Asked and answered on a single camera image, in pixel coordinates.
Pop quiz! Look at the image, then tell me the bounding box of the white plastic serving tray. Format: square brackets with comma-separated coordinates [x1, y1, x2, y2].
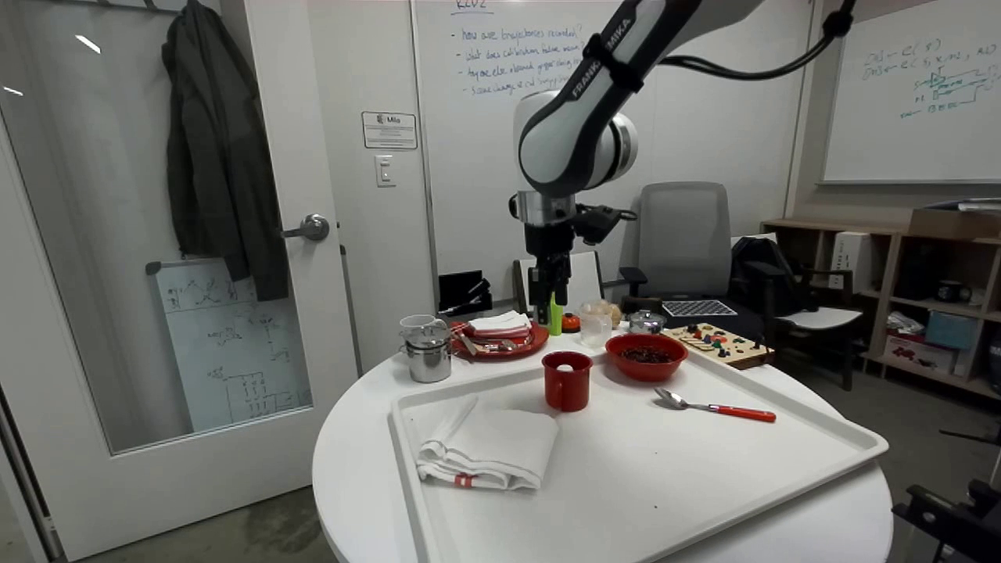
[392, 356, 891, 563]

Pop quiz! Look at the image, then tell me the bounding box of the silver door handle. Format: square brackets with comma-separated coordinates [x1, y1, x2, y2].
[284, 211, 333, 243]

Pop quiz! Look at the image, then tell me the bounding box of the folded white cloth napkin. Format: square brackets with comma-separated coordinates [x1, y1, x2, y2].
[418, 398, 560, 491]

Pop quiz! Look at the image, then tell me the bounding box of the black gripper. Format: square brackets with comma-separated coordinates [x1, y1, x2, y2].
[525, 222, 573, 319]

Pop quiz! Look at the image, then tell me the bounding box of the spoon with red handle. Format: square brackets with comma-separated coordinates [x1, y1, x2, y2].
[654, 386, 778, 423]

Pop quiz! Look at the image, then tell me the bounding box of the clear glass measuring cup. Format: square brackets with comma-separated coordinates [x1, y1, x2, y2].
[402, 313, 451, 347]

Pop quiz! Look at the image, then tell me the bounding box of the black box on floor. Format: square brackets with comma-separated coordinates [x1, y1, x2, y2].
[439, 269, 492, 316]

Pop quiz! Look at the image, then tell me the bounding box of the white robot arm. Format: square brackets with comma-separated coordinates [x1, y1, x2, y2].
[511, 0, 765, 319]

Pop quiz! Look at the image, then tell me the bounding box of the black cable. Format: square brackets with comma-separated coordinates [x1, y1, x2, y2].
[657, 0, 862, 84]

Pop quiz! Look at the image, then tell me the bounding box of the red bowl with beans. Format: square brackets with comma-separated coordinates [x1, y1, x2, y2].
[608, 332, 689, 380]

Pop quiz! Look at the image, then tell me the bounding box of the wooden busy board toy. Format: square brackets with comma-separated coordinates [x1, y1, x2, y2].
[670, 323, 771, 367]

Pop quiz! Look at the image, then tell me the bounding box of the green squeeze bottle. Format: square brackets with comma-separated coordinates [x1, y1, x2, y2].
[547, 295, 564, 335]

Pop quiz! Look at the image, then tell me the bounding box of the wall notice sign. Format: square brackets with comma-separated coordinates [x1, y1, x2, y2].
[360, 112, 419, 149]

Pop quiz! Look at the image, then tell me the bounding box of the grey office chair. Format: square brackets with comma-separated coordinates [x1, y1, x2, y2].
[619, 182, 734, 313]

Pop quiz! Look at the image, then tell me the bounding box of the wooden shelf unit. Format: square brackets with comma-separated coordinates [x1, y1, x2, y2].
[767, 208, 1001, 400]

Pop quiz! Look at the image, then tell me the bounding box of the small whiteboard leaning on door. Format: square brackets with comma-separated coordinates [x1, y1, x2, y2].
[150, 259, 311, 432]

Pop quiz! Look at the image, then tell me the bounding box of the clear plastic cup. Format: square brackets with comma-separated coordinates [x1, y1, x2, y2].
[578, 300, 622, 344]

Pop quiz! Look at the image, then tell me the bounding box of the stainless steel canister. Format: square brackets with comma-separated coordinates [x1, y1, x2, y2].
[404, 323, 451, 380]

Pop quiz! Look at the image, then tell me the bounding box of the red plate with items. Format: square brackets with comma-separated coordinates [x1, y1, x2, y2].
[451, 319, 547, 364]

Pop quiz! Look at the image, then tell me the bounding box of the red enamel cup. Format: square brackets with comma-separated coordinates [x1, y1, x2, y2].
[542, 349, 591, 411]

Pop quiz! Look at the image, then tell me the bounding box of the small metal lidded pot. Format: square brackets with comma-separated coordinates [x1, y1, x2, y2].
[628, 309, 666, 335]

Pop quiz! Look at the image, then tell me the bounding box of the dark jacket on door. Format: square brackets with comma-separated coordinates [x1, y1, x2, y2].
[162, 0, 290, 300]

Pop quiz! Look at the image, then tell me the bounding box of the large wall whiteboard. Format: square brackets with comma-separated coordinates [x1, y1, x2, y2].
[823, 0, 1001, 185]

